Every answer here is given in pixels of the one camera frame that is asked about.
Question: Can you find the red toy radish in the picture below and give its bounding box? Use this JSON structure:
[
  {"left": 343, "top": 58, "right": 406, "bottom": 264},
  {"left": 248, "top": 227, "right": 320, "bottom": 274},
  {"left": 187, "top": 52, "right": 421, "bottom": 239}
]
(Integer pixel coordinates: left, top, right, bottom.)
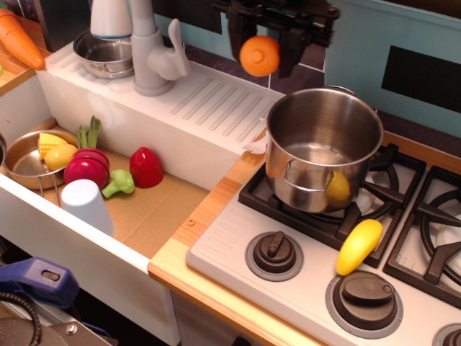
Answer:
[{"left": 63, "top": 115, "right": 109, "bottom": 190}]

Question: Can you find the black stove knob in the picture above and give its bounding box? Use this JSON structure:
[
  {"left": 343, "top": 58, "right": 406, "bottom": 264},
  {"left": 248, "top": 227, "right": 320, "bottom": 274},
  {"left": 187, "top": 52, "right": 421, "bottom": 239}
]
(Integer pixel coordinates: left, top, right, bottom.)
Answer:
[
  {"left": 432, "top": 323, "right": 461, "bottom": 346},
  {"left": 245, "top": 231, "right": 304, "bottom": 282},
  {"left": 325, "top": 270, "right": 403, "bottom": 340}
]

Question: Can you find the small orange toy carrot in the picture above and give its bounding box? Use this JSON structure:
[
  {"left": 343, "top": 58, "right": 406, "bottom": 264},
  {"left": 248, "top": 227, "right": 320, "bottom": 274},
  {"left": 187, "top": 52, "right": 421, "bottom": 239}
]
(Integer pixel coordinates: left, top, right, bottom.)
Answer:
[{"left": 239, "top": 35, "right": 280, "bottom": 77}]

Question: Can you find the black stove grate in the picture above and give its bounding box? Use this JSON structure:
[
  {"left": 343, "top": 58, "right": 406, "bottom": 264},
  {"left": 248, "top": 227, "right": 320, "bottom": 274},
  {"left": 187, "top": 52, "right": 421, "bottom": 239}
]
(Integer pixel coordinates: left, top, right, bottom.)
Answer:
[
  {"left": 238, "top": 143, "right": 426, "bottom": 268},
  {"left": 383, "top": 167, "right": 460, "bottom": 308}
]

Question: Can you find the blue clamp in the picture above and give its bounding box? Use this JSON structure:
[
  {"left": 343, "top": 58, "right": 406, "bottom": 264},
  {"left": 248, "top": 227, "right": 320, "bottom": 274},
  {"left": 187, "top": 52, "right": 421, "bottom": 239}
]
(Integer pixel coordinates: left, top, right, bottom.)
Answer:
[{"left": 1, "top": 257, "right": 80, "bottom": 309}]

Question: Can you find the left black stove grate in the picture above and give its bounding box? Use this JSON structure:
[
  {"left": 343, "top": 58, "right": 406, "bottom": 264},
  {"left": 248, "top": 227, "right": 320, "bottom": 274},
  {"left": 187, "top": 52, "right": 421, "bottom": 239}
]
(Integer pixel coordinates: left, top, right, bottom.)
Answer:
[{"left": 238, "top": 143, "right": 426, "bottom": 268}]

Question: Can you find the yellow toy squash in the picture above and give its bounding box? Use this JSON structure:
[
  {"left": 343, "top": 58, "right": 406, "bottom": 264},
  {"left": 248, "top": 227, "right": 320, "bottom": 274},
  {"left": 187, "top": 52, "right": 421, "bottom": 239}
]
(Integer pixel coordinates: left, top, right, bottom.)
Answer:
[{"left": 336, "top": 219, "right": 383, "bottom": 276}]

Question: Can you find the light blue plastic cup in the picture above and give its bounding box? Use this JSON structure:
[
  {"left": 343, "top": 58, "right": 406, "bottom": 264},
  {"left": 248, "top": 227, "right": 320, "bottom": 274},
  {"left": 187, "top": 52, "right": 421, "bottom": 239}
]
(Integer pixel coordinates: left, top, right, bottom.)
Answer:
[{"left": 61, "top": 179, "right": 115, "bottom": 236}]

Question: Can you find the small steel pan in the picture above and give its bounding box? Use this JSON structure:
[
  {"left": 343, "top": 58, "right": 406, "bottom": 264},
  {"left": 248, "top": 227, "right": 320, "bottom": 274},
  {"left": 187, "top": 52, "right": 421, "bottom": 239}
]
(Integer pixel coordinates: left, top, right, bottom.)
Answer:
[{"left": 3, "top": 130, "right": 80, "bottom": 204}]

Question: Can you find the grey metal mount bracket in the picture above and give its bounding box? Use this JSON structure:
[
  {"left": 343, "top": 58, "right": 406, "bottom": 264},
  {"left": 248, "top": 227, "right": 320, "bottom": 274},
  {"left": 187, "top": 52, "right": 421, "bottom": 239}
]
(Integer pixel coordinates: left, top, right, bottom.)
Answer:
[{"left": 1, "top": 293, "right": 119, "bottom": 345}]

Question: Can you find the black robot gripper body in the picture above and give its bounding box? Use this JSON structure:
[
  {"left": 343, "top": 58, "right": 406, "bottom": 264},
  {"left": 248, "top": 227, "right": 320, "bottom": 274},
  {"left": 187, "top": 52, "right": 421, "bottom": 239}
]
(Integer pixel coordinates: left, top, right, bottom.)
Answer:
[{"left": 212, "top": 1, "right": 340, "bottom": 47}]

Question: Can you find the large orange toy carrot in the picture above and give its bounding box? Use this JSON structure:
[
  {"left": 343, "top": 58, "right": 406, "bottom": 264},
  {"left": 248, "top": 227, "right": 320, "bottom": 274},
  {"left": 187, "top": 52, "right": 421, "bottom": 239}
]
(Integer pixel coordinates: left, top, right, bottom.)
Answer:
[{"left": 1, "top": 8, "right": 46, "bottom": 71}]

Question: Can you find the right black stove grate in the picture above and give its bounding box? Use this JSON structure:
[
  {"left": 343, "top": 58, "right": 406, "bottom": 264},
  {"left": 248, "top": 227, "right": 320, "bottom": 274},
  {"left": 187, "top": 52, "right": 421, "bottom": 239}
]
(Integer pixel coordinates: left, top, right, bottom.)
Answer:
[{"left": 383, "top": 167, "right": 460, "bottom": 308}]

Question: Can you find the right black stove knob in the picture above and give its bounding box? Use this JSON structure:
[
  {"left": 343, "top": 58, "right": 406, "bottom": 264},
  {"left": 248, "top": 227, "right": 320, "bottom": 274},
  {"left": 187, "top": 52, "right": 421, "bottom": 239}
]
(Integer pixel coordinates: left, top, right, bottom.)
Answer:
[{"left": 432, "top": 323, "right": 461, "bottom": 346}]

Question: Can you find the grey toy faucet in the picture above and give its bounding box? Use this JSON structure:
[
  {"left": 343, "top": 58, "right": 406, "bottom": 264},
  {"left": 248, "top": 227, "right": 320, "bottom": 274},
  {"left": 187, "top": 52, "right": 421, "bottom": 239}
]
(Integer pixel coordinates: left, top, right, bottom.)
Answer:
[{"left": 130, "top": 1, "right": 190, "bottom": 97}]

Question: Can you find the middle black stove knob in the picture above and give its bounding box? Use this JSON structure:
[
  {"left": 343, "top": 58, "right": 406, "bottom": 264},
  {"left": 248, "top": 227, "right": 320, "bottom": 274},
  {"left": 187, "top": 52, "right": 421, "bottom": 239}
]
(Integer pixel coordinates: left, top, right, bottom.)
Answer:
[{"left": 325, "top": 270, "right": 403, "bottom": 340}]

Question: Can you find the steel bowl on ledge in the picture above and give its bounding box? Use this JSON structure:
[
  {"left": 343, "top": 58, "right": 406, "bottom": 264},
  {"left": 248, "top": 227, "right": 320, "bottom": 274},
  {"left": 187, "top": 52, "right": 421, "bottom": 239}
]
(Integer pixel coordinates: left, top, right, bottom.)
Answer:
[{"left": 73, "top": 30, "right": 134, "bottom": 79}]

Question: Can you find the large steel pot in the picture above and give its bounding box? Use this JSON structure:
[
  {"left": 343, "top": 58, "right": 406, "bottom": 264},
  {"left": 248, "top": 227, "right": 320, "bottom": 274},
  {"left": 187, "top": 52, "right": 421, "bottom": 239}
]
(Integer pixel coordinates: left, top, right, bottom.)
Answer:
[{"left": 265, "top": 88, "right": 383, "bottom": 213}]

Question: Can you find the green toy broccoli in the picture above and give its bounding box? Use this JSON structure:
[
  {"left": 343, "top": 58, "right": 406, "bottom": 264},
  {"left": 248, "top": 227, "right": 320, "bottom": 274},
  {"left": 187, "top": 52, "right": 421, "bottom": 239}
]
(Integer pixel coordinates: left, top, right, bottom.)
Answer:
[{"left": 102, "top": 169, "right": 135, "bottom": 198}]

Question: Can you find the left black stove knob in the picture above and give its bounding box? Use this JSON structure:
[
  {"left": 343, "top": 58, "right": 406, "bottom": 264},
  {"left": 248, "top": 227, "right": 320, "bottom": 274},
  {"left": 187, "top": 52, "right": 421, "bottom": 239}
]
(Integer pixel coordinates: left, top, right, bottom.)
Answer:
[{"left": 245, "top": 231, "right": 304, "bottom": 282}]

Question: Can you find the white bottle blue band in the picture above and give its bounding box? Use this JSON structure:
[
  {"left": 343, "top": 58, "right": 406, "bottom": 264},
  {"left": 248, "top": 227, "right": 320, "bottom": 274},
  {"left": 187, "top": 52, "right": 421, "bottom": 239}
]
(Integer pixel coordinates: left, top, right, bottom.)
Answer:
[{"left": 90, "top": 0, "right": 133, "bottom": 40}]

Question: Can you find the red toy pepper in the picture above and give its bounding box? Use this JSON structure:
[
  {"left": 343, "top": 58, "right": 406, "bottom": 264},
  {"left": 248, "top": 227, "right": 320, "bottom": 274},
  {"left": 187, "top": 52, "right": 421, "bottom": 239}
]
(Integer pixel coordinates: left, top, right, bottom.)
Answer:
[{"left": 130, "top": 147, "right": 164, "bottom": 188}]

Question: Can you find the yellow toy corn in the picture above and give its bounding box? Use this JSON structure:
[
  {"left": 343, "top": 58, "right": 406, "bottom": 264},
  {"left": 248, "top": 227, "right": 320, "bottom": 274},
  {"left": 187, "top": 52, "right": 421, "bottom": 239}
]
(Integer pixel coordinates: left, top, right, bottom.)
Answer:
[{"left": 37, "top": 132, "right": 68, "bottom": 160}]

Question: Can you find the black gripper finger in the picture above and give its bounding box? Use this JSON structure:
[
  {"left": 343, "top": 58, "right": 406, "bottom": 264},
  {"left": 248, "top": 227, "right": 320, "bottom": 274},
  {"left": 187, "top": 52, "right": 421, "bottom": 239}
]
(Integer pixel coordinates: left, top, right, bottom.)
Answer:
[
  {"left": 278, "top": 28, "right": 310, "bottom": 79},
  {"left": 227, "top": 10, "right": 256, "bottom": 61}
]

